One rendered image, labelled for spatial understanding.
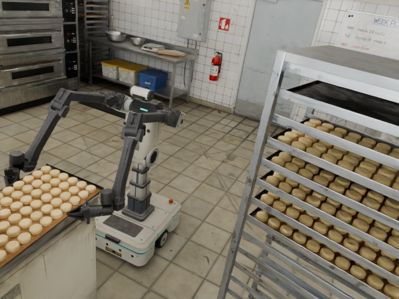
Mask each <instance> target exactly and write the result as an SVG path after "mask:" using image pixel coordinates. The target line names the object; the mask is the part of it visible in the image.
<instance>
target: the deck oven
mask: <svg viewBox="0 0 399 299"><path fill-rule="evenodd" d="M61 88H64V89H66V90H71V91H77V89H79V88H80V51H79V41H78V8H77V0H0V116H3V115H5V114H10V113H14V112H17V111H20V110H24V109H28V108H31V107H35V106H39V105H42V104H46V103H50V102H51V101H52V100H53V99H54V98H55V96H56V95H57V93H58V91H59V90H60V89H61Z"/></svg>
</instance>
